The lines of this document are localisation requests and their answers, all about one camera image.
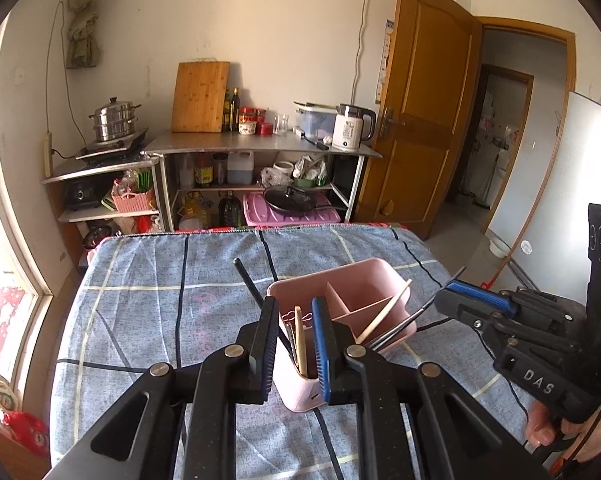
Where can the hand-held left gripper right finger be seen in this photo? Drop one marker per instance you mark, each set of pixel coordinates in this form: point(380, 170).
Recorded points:
point(320, 350)

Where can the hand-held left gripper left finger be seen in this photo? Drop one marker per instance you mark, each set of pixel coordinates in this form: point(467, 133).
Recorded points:
point(269, 350)

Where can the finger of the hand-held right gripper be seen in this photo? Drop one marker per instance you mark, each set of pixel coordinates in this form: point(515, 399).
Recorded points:
point(515, 335)
point(475, 295)

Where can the pale wooden chopstick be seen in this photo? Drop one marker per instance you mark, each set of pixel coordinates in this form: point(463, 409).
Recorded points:
point(385, 312)
point(300, 345)

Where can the black chopstick with silver band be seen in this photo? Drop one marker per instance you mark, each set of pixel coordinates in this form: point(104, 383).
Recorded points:
point(248, 282)

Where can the pink plastic utensil basket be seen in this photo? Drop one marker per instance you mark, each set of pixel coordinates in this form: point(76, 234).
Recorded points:
point(360, 285)

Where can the bundle of plain black chopsticks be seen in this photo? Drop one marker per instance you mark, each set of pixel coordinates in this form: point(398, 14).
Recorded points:
point(398, 327)

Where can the person's right hand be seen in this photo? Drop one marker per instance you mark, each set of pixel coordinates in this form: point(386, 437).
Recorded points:
point(543, 427)

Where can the white bowl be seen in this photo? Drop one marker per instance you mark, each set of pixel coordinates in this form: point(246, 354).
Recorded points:
point(499, 246)

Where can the silver fridge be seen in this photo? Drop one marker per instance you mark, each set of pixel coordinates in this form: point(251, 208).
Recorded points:
point(550, 185)

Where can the blue-grey checked tablecloth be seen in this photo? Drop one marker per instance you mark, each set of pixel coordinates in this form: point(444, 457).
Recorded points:
point(130, 320)

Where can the dark liquid jug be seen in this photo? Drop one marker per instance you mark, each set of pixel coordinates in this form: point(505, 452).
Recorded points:
point(229, 212)

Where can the black frying pan with lid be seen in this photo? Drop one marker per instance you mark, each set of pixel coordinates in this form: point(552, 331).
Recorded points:
point(290, 197)

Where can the yellow cooking oil jug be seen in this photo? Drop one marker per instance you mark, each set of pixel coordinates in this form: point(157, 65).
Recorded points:
point(195, 212)

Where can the white plastic jerrycan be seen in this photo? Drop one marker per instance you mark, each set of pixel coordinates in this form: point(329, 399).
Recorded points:
point(240, 169)

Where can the soy sauce bottle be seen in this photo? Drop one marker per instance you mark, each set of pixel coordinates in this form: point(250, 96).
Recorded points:
point(204, 172)

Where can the wooden door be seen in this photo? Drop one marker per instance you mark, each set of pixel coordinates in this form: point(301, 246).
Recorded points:
point(420, 110)

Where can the small pink woven basket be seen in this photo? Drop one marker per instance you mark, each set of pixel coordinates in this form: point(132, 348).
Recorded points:
point(133, 200)

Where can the white electric kettle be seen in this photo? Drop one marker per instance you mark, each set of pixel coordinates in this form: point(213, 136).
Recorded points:
point(348, 130)

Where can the metal kitchen shelf unit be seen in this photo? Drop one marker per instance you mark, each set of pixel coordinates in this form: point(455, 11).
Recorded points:
point(220, 141)

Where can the red jar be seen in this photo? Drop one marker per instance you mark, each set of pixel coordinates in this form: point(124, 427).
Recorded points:
point(246, 115)
point(265, 129)

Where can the drinking glass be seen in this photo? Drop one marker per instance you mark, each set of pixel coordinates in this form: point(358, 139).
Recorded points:
point(280, 126)

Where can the clear plastic storage container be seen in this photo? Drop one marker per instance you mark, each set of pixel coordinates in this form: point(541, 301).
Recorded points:
point(315, 120)

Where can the dark oil bottle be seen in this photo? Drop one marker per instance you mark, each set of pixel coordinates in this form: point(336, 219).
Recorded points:
point(235, 112)

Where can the black rice cooker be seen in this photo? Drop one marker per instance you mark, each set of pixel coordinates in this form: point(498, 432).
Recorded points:
point(83, 194)

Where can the low metal shelf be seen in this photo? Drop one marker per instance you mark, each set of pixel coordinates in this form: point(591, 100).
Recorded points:
point(100, 167)

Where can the black gas stove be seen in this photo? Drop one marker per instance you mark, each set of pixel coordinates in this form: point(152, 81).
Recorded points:
point(113, 149)

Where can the red plastic bag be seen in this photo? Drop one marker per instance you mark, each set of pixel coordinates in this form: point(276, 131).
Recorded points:
point(25, 430)

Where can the wooden cutting board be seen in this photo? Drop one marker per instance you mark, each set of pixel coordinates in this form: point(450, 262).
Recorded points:
point(200, 97)

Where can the red patterned rug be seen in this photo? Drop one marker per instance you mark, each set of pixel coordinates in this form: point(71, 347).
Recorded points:
point(0, 330)

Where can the green white plastic item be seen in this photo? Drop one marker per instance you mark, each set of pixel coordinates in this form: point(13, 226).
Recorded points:
point(0, 392)

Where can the steel steamer pot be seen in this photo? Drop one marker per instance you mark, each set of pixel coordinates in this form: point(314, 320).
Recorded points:
point(113, 122)

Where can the hanging grey cloth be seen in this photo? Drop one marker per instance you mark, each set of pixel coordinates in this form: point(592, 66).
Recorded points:
point(83, 40)

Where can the wall calendar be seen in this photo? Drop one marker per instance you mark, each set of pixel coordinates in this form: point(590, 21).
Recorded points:
point(384, 60)

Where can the wooden door frame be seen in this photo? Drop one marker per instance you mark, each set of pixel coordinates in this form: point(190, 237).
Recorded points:
point(530, 30)

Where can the wall power strip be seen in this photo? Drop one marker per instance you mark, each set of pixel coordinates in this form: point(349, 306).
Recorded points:
point(48, 155)

